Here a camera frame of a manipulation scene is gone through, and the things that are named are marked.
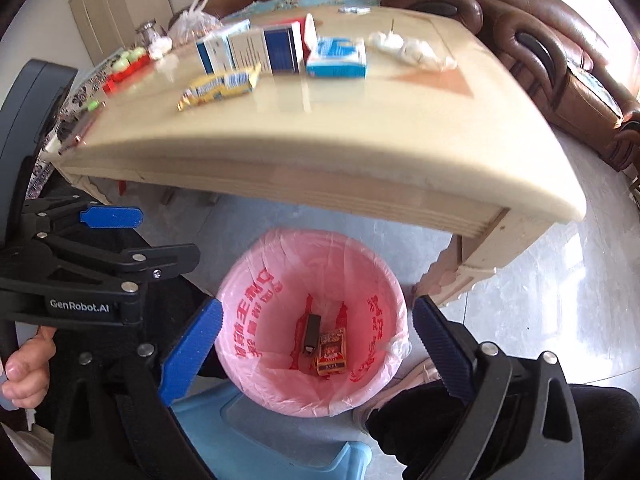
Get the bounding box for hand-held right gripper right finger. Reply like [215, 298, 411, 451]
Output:
[402, 294, 583, 480]

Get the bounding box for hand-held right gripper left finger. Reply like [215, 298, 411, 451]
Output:
[50, 297, 224, 480]

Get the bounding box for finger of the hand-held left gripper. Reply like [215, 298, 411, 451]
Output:
[22, 199, 145, 233]
[30, 232, 201, 282]

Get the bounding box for pink bag-lined trash bin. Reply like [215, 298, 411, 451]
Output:
[214, 227, 407, 418]

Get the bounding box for blue cloud print medicine box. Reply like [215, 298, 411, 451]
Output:
[305, 36, 368, 80]

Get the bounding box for person's left hand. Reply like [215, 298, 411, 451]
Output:
[0, 325, 57, 411]

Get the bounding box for colourful toy items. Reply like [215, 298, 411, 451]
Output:
[25, 52, 126, 201]

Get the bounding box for red cigarette box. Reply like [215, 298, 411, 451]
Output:
[313, 327, 348, 376]

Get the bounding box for red toy with green balls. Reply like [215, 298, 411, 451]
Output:
[102, 46, 151, 93]

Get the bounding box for light blue plastic stool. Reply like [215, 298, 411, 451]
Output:
[170, 385, 373, 480]

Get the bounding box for small black box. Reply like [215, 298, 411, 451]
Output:
[302, 312, 322, 358]

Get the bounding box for crumpled white tissue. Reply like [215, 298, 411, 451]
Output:
[400, 37, 458, 71]
[147, 35, 173, 59]

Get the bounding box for small glass jar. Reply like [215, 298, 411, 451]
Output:
[136, 19, 161, 46]

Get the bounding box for beige cabinet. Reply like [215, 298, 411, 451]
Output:
[69, 0, 173, 66]

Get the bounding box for yellow snack wrapper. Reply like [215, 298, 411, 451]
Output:
[176, 63, 262, 112]

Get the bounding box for clear plastic bag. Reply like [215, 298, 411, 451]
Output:
[167, 0, 223, 51]

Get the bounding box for person's white garment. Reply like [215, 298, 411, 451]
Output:
[0, 410, 53, 466]

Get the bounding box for small blue white medicine box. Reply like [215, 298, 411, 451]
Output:
[195, 19, 252, 75]

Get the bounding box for beige coffee table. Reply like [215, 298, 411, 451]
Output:
[44, 2, 588, 308]

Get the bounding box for long blue white medicine box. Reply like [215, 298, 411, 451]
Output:
[227, 25, 306, 77]

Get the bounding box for red and white box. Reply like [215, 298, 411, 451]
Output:
[272, 14, 319, 61]

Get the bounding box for blue patterned sofa cloth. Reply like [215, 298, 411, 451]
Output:
[220, 0, 383, 18]

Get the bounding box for white tissue ball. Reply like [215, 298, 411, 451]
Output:
[369, 30, 405, 53]

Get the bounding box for brown leather sofa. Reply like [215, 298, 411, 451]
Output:
[205, 0, 640, 181]

